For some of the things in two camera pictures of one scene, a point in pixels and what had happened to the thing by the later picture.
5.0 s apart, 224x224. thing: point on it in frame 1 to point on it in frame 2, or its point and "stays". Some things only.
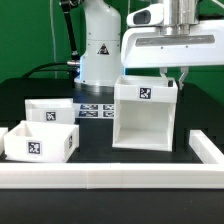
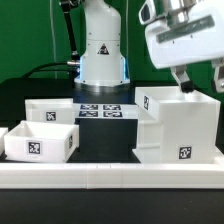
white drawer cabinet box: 144,109 to 175,127
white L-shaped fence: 119,175 stays
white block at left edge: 3,131 stays
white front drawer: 41,142 stays
